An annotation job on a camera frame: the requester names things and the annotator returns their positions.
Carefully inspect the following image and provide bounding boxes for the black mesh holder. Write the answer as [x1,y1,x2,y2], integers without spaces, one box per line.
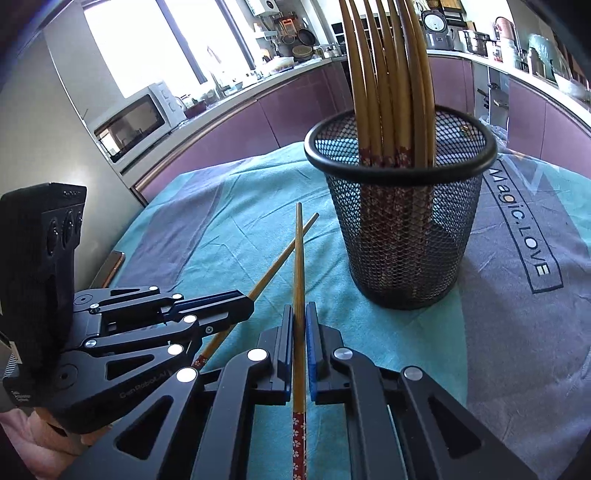
[304,105,498,311]

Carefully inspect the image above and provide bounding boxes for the steel pot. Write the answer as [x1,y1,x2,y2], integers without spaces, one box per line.
[459,28,491,56]

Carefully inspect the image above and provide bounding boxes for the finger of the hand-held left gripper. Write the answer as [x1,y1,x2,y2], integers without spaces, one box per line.
[73,285,249,325]
[85,298,256,410]

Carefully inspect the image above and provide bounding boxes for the copper kettle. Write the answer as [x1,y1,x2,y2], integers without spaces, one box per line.
[493,16,518,61]

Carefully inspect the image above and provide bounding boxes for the bright window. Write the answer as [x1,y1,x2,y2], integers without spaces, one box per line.
[83,0,254,100]

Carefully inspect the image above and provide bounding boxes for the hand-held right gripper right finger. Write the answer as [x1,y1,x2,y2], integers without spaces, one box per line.
[305,301,539,480]

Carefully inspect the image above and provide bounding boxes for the silver rice cooker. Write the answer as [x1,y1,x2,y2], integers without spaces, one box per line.
[421,9,458,49]

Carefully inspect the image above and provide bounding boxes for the orange-edged smartphone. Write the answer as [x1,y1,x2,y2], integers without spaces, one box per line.
[90,250,126,289]

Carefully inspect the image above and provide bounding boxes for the bunch of bamboo chopsticks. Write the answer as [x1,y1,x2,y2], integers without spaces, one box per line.
[338,0,437,296]

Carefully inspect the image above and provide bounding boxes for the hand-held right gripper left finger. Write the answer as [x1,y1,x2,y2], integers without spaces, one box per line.
[60,305,295,480]

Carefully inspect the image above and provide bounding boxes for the kitchen faucet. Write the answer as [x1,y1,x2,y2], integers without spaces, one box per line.
[207,45,227,97]

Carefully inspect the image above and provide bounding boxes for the purple kitchen cabinets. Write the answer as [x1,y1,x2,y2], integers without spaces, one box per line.
[131,58,591,204]

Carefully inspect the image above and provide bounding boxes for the pale teal container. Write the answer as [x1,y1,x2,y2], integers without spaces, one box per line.
[526,33,561,77]

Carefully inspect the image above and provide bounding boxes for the teal grey printed cloth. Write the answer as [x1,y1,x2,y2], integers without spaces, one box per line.
[90,141,591,480]

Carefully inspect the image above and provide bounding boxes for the white microwave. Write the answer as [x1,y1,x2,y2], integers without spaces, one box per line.
[92,80,188,164]

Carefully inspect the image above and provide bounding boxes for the red-patterned bamboo chopstick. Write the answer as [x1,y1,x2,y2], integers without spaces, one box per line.
[292,202,308,480]
[190,212,320,370]

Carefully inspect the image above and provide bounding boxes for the person's left hand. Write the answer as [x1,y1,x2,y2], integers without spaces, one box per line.
[0,408,107,457]

